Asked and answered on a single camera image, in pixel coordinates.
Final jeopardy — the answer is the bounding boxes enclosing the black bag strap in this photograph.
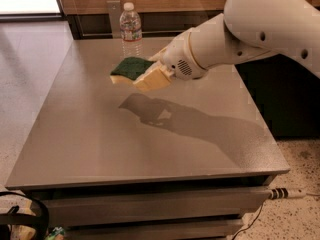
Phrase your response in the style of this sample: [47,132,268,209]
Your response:
[0,191,50,240]

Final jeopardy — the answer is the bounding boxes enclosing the clear plastic water bottle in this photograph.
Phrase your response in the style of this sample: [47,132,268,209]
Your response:
[119,2,143,57]

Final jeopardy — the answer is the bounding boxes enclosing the black and white plug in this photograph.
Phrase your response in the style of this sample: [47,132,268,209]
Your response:
[269,188,306,200]

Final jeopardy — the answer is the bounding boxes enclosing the black cable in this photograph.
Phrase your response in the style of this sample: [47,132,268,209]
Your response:
[231,203,264,240]

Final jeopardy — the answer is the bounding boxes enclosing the green and yellow sponge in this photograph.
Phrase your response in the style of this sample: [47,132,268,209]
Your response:
[110,57,154,84]

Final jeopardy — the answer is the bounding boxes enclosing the grey drawer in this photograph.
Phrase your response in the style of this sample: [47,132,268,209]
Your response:
[44,187,270,226]
[67,219,243,240]

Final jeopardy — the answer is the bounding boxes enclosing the horizontal metal rail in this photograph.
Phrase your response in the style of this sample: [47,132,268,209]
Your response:
[80,29,186,39]

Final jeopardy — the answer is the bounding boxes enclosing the left metal wall bracket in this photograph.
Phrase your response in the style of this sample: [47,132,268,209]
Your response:
[107,0,122,39]

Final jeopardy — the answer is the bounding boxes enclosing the grey upper drawer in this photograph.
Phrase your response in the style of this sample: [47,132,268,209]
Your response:
[44,187,270,226]

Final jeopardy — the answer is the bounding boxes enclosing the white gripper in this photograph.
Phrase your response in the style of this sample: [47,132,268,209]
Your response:
[133,30,207,92]

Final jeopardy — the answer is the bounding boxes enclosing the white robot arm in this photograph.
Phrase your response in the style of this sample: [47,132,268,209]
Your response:
[133,0,320,91]

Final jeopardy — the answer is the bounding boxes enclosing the grey lower drawer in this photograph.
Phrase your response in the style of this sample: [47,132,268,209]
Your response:
[67,219,243,240]

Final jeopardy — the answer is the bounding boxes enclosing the green packet on floor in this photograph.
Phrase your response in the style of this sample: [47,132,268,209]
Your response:
[45,227,65,240]

